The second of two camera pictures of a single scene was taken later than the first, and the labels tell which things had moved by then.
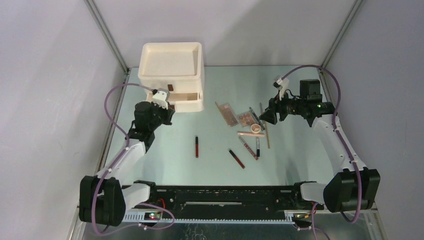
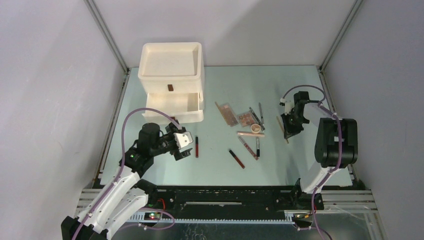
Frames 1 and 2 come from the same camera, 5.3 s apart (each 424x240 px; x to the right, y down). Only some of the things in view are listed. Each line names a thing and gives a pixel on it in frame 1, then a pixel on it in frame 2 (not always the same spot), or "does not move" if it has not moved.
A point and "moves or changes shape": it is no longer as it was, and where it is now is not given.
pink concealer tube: (251, 134) does not move
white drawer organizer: (177, 67) does not move
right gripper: (269, 115) -> (289, 131)
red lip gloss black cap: (196, 147) does not move
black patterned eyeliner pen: (257, 119) does not move
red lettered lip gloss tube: (248, 148) does not move
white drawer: (184, 102) moves or changes shape
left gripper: (168, 113) -> (170, 129)
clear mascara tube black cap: (258, 147) does not move
